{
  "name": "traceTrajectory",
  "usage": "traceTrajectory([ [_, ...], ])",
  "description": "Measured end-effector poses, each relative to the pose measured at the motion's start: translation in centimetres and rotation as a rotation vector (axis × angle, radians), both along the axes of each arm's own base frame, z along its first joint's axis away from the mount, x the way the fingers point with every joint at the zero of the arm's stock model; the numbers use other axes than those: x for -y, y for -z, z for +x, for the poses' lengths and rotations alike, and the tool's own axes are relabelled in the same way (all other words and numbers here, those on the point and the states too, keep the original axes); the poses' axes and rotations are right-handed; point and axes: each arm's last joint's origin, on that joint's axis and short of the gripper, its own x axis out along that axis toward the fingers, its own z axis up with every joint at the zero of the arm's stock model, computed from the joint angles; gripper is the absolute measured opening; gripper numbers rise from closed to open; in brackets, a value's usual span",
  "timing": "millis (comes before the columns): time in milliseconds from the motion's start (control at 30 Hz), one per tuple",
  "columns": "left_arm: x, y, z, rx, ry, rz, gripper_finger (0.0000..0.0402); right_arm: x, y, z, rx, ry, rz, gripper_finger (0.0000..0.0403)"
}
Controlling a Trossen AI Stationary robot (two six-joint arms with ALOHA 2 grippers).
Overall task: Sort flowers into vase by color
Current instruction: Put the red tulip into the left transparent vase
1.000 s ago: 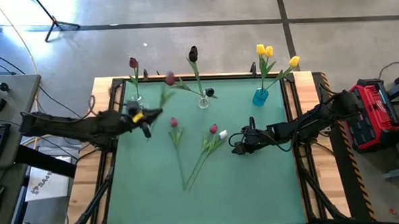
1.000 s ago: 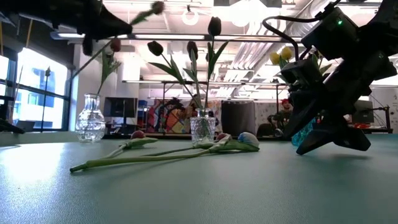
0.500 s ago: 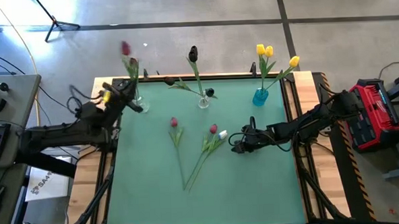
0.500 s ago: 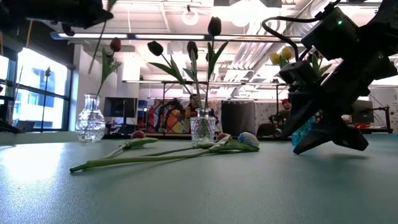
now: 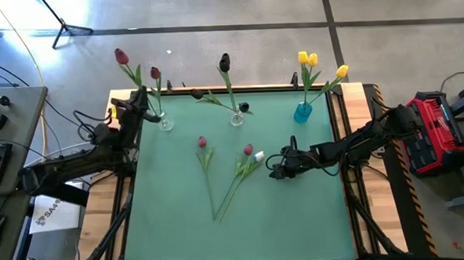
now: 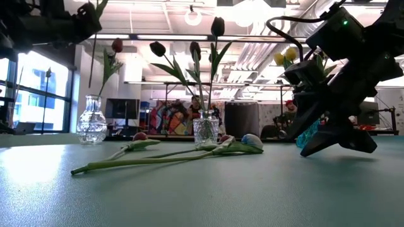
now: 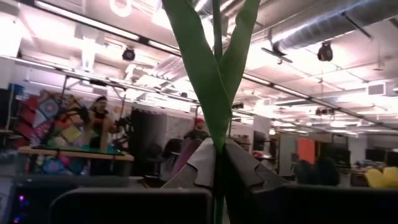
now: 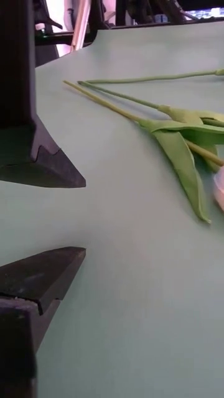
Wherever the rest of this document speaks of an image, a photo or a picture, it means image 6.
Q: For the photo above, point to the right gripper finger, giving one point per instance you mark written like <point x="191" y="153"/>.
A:
<point x="328" y="137"/>
<point x="307" y="110"/>

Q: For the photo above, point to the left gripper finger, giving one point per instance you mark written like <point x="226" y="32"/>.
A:
<point x="91" y="15"/>
<point x="79" y="36"/>

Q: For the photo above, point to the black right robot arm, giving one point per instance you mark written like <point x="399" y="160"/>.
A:
<point x="396" y="12"/>

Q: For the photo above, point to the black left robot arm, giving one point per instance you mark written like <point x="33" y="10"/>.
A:
<point x="19" y="31"/>

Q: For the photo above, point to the blue glass vase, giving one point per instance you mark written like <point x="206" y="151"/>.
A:
<point x="307" y="135"/>

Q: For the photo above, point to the large round clear glass vase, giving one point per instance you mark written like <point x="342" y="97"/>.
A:
<point x="92" y="126"/>

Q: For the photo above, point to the small clear glass vase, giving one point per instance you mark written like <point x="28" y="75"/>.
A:
<point x="205" y="129"/>

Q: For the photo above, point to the person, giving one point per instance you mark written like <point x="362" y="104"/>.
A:
<point x="195" y="108"/>
<point x="288" y="108"/>

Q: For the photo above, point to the ceiling light strip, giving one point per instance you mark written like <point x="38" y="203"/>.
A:
<point x="110" y="36"/>

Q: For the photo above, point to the black computer monitor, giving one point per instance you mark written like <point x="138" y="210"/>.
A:
<point x="122" y="108"/>
<point x="370" y="113"/>

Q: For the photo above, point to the large window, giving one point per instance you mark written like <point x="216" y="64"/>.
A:
<point x="41" y="94"/>

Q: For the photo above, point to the black partition panel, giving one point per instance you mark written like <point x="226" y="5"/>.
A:
<point x="241" y="119"/>

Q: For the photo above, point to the colourful patterned cloth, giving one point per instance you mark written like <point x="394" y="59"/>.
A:
<point x="170" y="121"/>

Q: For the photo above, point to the green table mat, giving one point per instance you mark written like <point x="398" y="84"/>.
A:
<point x="202" y="201"/>

